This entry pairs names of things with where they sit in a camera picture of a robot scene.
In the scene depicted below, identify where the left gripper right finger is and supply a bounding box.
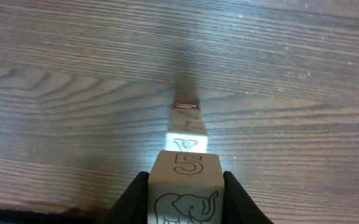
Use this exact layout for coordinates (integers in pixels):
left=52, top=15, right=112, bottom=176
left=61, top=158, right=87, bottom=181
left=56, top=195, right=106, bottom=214
left=221, top=171, right=273, bottom=224

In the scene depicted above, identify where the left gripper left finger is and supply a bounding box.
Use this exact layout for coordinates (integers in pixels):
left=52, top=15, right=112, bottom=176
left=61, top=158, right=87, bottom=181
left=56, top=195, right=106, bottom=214
left=103, top=171, right=149, bottom=224

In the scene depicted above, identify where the wooden block elephant picture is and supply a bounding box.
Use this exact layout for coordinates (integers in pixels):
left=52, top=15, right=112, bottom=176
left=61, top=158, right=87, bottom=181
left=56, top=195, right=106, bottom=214
left=147, top=151, right=225, bottom=224

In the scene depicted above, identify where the wooden block letter X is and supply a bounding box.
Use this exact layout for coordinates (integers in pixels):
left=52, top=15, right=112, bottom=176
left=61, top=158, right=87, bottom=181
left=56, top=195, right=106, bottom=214
left=165, top=133, right=208, bottom=153

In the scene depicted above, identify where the wooden block yellow side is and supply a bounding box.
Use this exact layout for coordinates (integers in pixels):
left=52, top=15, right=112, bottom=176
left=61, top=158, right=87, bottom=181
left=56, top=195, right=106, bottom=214
left=168, top=109, right=207, bottom=136

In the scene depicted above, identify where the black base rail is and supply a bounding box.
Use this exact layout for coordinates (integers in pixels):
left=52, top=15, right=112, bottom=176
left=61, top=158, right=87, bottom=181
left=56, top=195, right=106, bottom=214
left=0, top=208, right=112, bottom=224

